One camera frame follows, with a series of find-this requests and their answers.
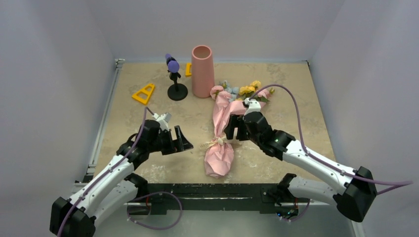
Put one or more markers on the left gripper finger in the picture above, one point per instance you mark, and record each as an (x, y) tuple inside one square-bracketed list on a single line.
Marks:
[(181, 143), (171, 144)]

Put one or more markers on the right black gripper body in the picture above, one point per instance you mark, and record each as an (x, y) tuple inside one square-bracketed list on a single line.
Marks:
[(254, 138)]

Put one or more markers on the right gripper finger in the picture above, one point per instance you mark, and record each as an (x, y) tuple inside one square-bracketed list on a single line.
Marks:
[(231, 126), (242, 132)]

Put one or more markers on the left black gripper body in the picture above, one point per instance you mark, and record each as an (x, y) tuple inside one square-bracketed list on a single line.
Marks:
[(162, 142)]

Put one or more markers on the cream printed ribbon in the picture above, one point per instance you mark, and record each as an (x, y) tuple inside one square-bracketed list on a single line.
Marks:
[(220, 141)]

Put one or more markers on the pink flower bouquet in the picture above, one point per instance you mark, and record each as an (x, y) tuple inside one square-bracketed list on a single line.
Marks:
[(228, 101)]

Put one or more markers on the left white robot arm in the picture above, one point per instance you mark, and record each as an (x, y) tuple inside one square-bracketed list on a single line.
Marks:
[(80, 214)]

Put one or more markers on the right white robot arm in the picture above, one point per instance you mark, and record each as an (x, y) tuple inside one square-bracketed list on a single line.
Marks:
[(351, 190)]

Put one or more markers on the pink tall vase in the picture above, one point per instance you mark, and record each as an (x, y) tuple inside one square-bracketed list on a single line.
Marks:
[(202, 69)]

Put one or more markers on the yellow block behind vase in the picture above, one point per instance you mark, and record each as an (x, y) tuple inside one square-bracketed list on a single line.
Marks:
[(188, 70)]

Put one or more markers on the yellow triangular block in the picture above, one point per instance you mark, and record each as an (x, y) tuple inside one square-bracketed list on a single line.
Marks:
[(143, 95)]

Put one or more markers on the black stand purple microphone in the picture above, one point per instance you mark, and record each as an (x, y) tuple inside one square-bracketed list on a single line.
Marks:
[(177, 91)]

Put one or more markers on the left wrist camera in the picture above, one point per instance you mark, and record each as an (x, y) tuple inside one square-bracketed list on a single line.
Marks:
[(163, 120)]

